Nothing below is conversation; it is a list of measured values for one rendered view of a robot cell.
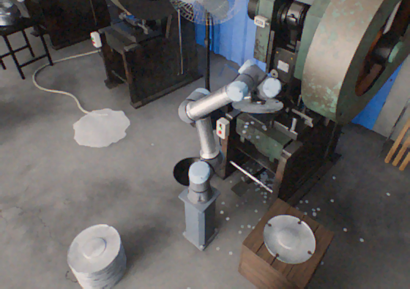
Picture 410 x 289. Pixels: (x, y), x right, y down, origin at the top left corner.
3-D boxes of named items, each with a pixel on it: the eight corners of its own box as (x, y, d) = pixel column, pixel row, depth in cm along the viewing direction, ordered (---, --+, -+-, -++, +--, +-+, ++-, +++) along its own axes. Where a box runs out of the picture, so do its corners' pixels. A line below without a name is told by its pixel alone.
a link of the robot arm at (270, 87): (271, 72, 133) (286, 85, 133) (264, 77, 144) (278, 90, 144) (259, 85, 132) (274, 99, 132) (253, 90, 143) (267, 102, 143)
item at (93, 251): (100, 281, 172) (100, 280, 172) (56, 263, 180) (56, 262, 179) (129, 234, 193) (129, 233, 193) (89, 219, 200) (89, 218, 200)
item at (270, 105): (292, 109, 181) (292, 107, 181) (265, 94, 160) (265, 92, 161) (250, 115, 200) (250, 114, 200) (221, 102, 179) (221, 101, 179)
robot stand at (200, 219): (202, 252, 210) (201, 213, 181) (181, 235, 219) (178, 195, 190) (219, 231, 222) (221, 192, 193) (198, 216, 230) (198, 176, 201)
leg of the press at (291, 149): (277, 224, 227) (302, 132, 169) (264, 214, 233) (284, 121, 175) (340, 157, 277) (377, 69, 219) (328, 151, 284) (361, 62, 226)
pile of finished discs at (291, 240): (299, 275, 166) (300, 274, 165) (253, 241, 180) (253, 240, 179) (323, 235, 183) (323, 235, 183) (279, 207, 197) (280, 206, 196)
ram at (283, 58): (284, 98, 193) (293, 55, 174) (265, 88, 201) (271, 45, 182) (300, 87, 203) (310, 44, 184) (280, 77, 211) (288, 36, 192)
